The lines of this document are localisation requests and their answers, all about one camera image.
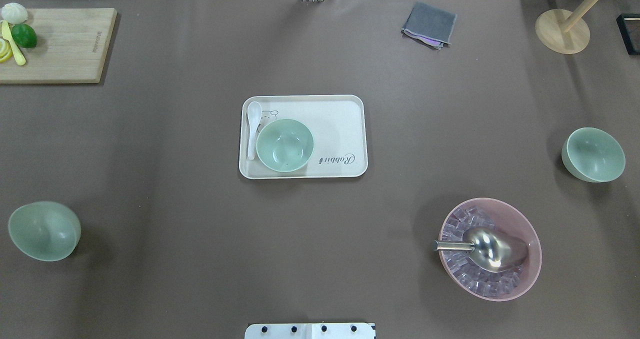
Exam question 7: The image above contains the pink bowl with ice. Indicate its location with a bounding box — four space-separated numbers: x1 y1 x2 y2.
438 197 542 302

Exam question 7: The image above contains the lemon slice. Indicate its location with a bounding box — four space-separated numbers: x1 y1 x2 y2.
0 38 13 63

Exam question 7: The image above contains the wooden cutting board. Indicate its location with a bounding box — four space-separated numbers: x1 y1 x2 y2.
0 8 117 84

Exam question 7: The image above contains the beige rabbit serving tray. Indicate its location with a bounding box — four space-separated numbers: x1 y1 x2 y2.
238 94 369 180

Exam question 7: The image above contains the green lime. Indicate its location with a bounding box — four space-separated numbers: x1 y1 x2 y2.
10 23 38 48

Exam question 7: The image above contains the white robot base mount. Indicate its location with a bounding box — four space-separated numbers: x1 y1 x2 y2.
244 322 377 339

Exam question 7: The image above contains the wooden mug stand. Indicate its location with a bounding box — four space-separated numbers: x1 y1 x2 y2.
535 0 599 55

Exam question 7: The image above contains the white garlic bulb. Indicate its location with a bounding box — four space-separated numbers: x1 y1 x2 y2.
0 2 29 25

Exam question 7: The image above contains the green bowl on tray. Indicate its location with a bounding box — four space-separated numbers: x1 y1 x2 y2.
256 118 315 173

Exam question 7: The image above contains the grey folded cloth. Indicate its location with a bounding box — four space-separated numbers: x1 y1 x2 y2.
401 2 458 50

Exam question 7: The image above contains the metal ice scoop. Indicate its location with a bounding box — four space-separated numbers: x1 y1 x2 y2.
432 226 529 273

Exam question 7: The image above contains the white ceramic spoon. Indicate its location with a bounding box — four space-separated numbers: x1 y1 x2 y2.
247 100 262 161

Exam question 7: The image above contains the black tray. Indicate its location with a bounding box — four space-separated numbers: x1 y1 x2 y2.
616 13 640 55

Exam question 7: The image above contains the yellow plastic knife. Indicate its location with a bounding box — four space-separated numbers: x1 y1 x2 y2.
1 20 26 66

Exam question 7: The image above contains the green bowl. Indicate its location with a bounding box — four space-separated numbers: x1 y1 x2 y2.
7 201 82 262
256 118 315 173
561 127 626 183

